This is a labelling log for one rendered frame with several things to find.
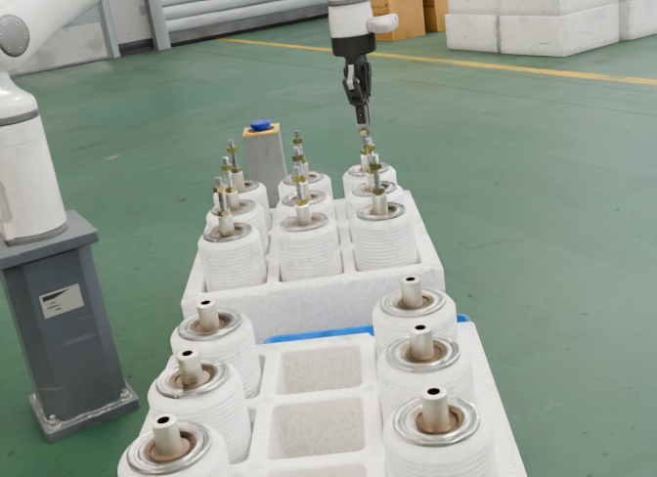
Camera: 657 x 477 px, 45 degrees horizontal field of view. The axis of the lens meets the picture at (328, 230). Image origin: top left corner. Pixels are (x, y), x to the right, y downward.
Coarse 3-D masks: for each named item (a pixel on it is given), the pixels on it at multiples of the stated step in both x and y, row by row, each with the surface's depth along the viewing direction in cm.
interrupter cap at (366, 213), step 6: (390, 204) 124; (396, 204) 123; (402, 204) 123; (360, 210) 123; (366, 210) 123; (372, 210) 123; (390, 210) 122; (396, 210) 121; (402, 210) 120; (360, 216) 120; (366, 216) 120; (372, 216) 120; (378, 216) 119; (384, 216) 119; (390, 216) 118; (396, 216) 119
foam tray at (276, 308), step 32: (416, 224) 135; (352, 256) 125; (192, 288) 122; (256, 288) 119; (288, 288) 117; (320, 288) 117; (352, 288) 117; (384, 288) 118; (256, 320) 119; (288, 320) 119; (320, 320) 119; (352, 320) 119
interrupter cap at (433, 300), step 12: (432, 288) 93; (384, 300) 92; (396, 300) 92; (432, 300) 91; (444, 300) 90; (384, 312) 90; (396, 312) 89; (408, 312) 89; (420, 312) 88; (432, 312) 88
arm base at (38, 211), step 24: (0, 144) 109; (24, 144) 110; (0, 168) 110; (24, 168) 111; (48, 168) 114; (0, 192) 112; (24, 192) 112; (48, 192) 114; (0, 216) 112; (24, 216) 113; (48, 216) 114; (24, 240) 114
